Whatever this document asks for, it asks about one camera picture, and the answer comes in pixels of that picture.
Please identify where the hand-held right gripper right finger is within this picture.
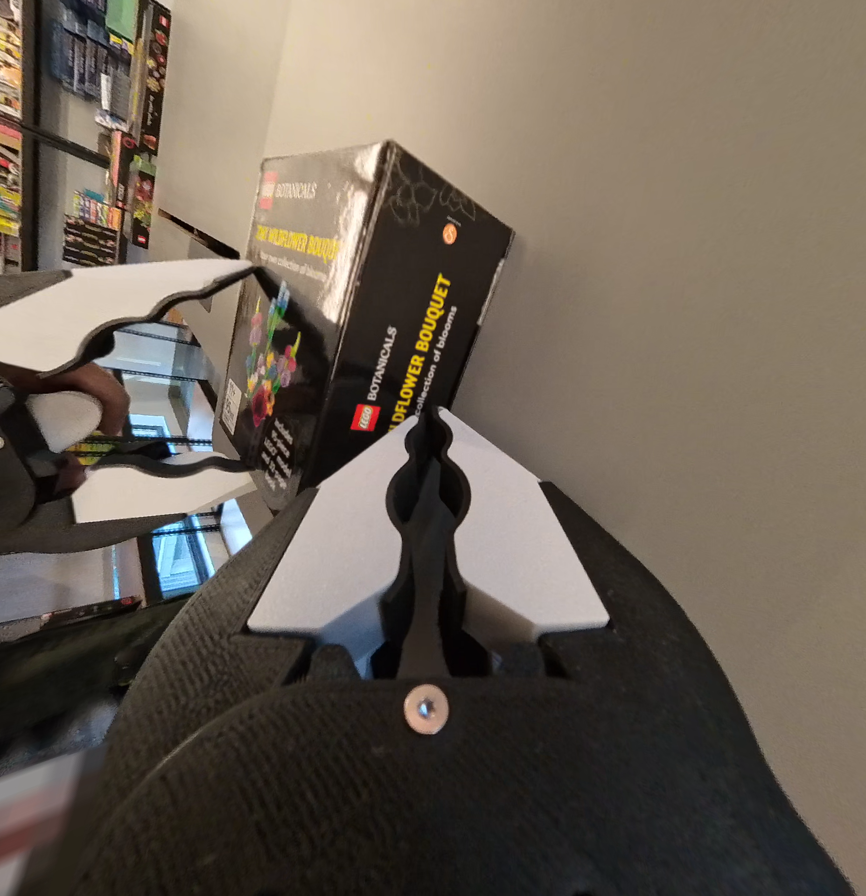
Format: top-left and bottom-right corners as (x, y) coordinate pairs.
(422, 406), (610, 679)

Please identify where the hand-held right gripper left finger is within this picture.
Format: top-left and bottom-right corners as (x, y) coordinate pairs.
(245, 407), (437, 679)

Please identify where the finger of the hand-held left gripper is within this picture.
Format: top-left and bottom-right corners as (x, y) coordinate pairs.
(0, 258), (257, 380)
(27, 391), (267, 526)

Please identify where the black lego flower box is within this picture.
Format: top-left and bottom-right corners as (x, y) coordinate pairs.
(215, 140), (516, 512)

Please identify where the person's left hand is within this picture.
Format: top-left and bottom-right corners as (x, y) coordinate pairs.
(44, 364), (132, 456)

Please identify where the black metal shelving unit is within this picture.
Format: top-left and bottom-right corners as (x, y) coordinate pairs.
(0, 0), (174, 275)

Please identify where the person's dark jacket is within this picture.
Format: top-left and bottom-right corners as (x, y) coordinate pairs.
(0, 616), (196, 778)

